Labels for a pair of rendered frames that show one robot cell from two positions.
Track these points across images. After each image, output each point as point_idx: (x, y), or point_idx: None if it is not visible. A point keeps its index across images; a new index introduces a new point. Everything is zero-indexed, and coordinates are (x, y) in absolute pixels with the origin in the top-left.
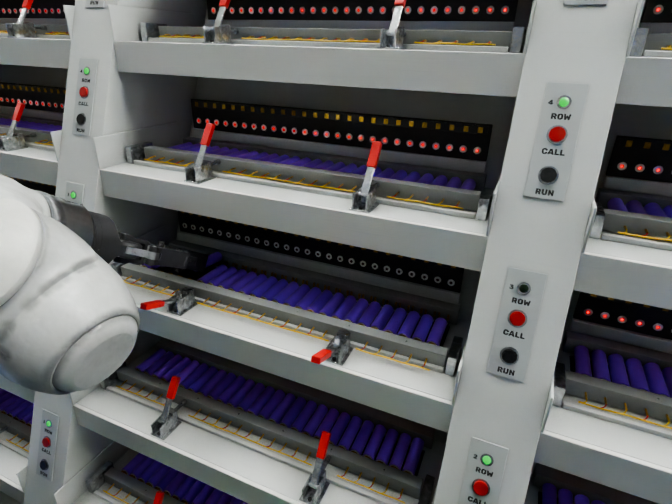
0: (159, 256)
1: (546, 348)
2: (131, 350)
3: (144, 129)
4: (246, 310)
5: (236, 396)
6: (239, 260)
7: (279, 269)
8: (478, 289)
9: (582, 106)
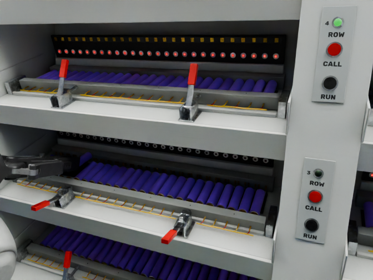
0: (39, 170)
1: (339, 217)
2: (13, 273)
3: (18, 65)
4: (112, 199)
5: (115, 258)
6: (105, 156)
7: (135, 161)
8: (283, 176)
9: (353, 24)
